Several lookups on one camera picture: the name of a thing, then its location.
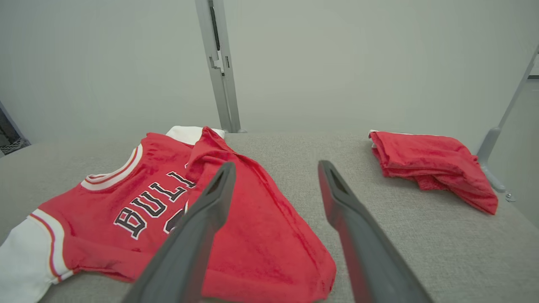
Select red shorts white band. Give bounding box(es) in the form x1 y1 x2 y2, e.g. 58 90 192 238
369 130 499 215

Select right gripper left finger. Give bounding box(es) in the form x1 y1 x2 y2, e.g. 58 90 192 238
122 162 237 303

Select red Bulls jersey white sleeves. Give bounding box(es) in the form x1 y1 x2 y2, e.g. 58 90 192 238
0 125 337 303

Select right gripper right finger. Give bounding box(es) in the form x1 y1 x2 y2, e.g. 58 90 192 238
318 160 434 303

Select black mesh panel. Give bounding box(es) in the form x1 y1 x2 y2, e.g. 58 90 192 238
0 137 31 155

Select grey corner partition post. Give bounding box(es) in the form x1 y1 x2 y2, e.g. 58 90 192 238
476 44 539 193

